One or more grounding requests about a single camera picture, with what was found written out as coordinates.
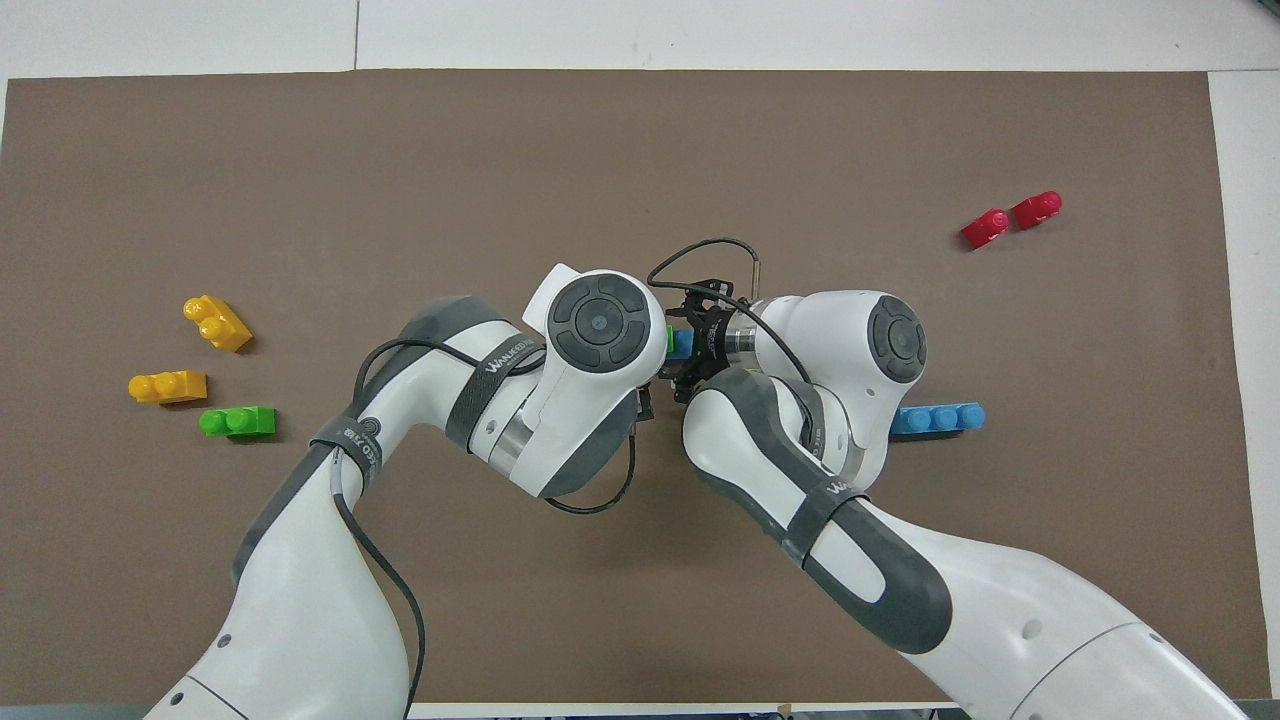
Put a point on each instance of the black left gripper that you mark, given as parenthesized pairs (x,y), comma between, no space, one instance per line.
(645,403)

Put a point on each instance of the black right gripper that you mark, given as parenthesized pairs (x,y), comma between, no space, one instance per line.
(715,345)

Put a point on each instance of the blue three-stud block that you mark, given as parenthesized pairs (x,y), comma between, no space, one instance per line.
(945,418)
(683,345)

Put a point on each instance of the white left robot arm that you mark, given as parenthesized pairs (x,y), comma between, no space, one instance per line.
(580,390)

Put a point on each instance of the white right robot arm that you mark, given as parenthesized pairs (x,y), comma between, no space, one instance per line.
(860,350)

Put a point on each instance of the red one-stud block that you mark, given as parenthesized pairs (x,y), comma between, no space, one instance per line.
(986,229)
(1037,210)

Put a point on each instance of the yellow two-stud block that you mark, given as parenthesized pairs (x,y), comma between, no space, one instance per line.
(220,325)
(168,386)

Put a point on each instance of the brown paper mat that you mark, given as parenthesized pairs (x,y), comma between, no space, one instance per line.
(640,160)

